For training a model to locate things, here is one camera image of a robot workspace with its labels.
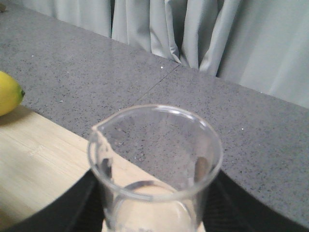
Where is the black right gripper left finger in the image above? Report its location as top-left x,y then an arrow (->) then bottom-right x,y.
5,171 -> 104,232

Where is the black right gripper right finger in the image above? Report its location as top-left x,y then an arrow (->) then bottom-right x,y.
203,171 -> 309,232

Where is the clear glass beaker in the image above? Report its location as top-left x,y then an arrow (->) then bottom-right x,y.
87,104 -> 223,232

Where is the light wooden cutting board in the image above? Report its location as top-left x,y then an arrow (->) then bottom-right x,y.
0,106 -> 90,232

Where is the yellow lemon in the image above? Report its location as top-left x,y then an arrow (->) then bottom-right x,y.
0,71 -> 25,116

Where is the grey curtain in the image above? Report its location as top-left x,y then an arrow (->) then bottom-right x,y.
18,0 -> 309,107

